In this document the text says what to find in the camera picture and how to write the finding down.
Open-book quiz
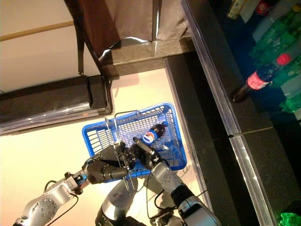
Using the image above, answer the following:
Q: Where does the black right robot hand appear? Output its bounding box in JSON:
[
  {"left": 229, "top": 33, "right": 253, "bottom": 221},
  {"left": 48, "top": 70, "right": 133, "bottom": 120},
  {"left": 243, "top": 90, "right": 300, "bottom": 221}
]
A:
[{"left": 126, "top": 137, "right": 166, "bottom": 172}]

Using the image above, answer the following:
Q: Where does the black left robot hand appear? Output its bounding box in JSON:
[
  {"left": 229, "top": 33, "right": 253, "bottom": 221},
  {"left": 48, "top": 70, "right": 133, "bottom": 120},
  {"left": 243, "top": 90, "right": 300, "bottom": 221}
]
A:
[{"left": 82, "top": 142, "right": 136, "bottom": 186}]

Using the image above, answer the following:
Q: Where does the pepsi cola bottle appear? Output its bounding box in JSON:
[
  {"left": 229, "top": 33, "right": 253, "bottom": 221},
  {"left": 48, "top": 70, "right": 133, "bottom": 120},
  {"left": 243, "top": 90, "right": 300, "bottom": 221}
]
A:
[{"left": 142, "top": 121, "right": 169, "bottom": 145}]

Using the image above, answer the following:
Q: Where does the blue plastic shopping basket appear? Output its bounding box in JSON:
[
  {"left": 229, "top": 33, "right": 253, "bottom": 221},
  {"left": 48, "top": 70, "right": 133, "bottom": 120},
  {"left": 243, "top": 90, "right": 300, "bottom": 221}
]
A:
[{"left": 81, "top": 101, "right": 188, "bottom": 185}]

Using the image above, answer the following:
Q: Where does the silver left robot leg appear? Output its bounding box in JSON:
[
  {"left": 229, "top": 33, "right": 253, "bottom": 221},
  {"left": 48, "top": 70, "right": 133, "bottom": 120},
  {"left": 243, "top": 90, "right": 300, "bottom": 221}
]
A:
[{"left": 95, "top": 182, "right": 134, "bottom": 226}]

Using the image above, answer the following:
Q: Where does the dark shelf base plinth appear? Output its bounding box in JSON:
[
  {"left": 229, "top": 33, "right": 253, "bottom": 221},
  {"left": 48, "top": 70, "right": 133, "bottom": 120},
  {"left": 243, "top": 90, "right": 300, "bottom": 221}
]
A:
[{"left": 164, "top": 55, "right": 236, "bottom": 226}]

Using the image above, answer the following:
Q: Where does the dark shelf board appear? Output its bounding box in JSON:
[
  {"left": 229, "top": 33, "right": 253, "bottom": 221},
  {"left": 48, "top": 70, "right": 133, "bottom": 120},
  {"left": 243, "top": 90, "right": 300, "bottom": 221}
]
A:
[
  {"left": 229, "top": 126, "right": 301, "bottom": 226},
  {"left": 180, "top": 0, "right": 275, "bottom": 140}
]

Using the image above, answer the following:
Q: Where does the coca cola bottle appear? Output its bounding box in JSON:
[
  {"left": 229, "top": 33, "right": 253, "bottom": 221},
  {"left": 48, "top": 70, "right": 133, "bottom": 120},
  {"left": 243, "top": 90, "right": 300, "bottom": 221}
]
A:
[
  {"left": 230, "top": 53, "right": 293, "bottom": 103},
  {"left": 256, "top": 0, "right": 278, "bottom": 16}
]

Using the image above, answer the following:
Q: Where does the green sprite bottle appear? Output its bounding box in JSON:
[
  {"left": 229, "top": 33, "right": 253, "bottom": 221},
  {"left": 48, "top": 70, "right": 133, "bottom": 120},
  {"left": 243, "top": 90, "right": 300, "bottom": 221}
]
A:
[
  {"left": 249, "top": 28, "right": 301, "bottom": 62},
  {"left": 270, "top": 59, "right": 301, "bottom": 87},
  {"left": 252, "top": 4, "right": 301, "bottom": 45},
  {"left": 279, "top": 93, "right": 301, "bottom": 114},
  {"left": 279, "top": 211, "right": 301, "bottom": 226}
]

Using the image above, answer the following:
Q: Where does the small yellow tea bottle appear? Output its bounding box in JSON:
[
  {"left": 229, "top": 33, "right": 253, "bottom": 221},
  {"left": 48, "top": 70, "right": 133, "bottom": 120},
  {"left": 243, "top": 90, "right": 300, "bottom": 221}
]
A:
[{"left": 227, "top": 0, "right": 248, "bottom": 20}]

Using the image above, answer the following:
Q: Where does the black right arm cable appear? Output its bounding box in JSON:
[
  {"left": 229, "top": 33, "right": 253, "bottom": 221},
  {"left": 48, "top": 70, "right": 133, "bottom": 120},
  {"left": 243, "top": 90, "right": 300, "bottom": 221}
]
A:
[{"left": 145, "top": 174, "right": 210, "bottom": 220}]

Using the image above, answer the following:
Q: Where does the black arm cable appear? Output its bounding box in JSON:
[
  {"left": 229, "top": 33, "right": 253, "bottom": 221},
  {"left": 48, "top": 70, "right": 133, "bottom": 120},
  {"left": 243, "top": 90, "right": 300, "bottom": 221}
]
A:
[
  {"left": 145, "top": 174, "right": 210, "bottom": 220},
  {"left": 44, "top": 179, "right": 80, "bottom": 222}
]

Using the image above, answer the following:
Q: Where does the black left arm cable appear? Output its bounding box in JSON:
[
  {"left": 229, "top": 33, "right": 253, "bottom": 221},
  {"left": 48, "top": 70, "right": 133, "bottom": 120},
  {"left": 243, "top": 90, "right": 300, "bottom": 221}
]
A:
[{"left": 44, "top": 179, "right": 80, "bottom": 222}]

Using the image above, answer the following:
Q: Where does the black hanging strap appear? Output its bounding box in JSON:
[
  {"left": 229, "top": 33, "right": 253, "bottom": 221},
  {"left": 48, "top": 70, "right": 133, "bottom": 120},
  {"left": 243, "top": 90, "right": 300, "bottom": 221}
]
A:
[{"left": 77, "top": 40, "right": 86, "bottom": 77}]

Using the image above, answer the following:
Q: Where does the black frame pole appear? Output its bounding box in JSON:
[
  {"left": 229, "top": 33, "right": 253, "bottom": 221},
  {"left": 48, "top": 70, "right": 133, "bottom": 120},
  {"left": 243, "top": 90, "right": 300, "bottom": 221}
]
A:
[{"left": 151, "top": 0, "right": 163, "bottom": 42}]

